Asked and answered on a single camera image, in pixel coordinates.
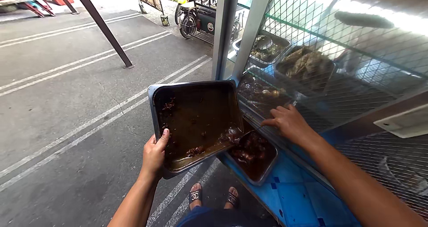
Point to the person's right hand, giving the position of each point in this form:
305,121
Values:
290,121

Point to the person's left hand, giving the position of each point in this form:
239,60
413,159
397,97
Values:
154,155

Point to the person's left thumb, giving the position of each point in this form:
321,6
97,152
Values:
163,138

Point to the person's right fingers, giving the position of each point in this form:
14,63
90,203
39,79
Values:
275,117

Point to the person's left fingers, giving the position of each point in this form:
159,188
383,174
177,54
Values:
151,139

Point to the metal tray with brown sauce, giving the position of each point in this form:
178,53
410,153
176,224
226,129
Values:
197,116

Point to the person's right forearm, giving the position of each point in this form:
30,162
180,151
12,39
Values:
354,178

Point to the person's left forearm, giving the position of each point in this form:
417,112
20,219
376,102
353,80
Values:
136,200

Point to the metal tray with eggs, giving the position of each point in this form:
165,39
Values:
254,86

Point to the brown sauce with meat bits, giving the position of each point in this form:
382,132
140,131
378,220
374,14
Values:
200,120

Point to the small metal tray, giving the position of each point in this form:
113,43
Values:
273,160

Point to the dark brown stew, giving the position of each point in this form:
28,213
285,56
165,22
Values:
252,155

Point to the brown meat pieces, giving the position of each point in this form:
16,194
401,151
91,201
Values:
309,65

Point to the metal tray with brown meat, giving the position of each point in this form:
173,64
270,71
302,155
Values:
329,78

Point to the metal tray with pale food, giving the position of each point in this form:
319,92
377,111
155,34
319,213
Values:
278,50

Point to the round metal bowl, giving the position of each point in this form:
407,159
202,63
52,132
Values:
264,42

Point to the blue tabletop covering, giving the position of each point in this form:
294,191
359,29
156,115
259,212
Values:
294,193

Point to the glass display cabinet with mesh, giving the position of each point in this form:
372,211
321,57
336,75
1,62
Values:
226,26

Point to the person's body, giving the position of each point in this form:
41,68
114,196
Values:
234,218

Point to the paint-stained can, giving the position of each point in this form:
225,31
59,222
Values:
165,21

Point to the dark green cargo tricycle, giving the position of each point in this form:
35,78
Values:
205,21

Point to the dark elongated object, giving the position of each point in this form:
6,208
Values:
364,19

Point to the orange motorcycle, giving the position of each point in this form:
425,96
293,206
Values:
182,1

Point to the red stool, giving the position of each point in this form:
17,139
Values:
39,9

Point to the long brown metal post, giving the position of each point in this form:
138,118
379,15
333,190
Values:
104,28

